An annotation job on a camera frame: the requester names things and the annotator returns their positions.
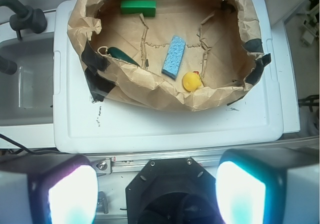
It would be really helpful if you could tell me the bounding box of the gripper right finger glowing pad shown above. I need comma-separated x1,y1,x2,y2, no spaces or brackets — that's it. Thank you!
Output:
215,148,320,224

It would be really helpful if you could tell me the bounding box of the green rectangular block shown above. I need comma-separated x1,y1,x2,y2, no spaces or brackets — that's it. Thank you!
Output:
120,0,157,17

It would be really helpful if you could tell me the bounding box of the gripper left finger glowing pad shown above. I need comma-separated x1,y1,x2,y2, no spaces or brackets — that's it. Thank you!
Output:
0,154,99,224

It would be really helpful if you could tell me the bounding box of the crumpled brown paper bag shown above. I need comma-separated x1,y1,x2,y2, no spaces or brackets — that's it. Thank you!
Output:
67,0,271,112

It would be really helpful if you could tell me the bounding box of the yellow rubber duck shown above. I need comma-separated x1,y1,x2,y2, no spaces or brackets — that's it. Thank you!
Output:
182,71,202,92

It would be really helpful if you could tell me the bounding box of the dark green plastic pickle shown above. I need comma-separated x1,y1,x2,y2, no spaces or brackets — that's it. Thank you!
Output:
107,47,140,67

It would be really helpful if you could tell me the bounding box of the white plastic bin lid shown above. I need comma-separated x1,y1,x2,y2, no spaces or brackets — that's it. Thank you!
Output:
53,0,284,154

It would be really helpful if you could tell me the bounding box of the blue sponge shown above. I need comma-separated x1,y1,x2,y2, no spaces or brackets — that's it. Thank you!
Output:
161,35,186,80

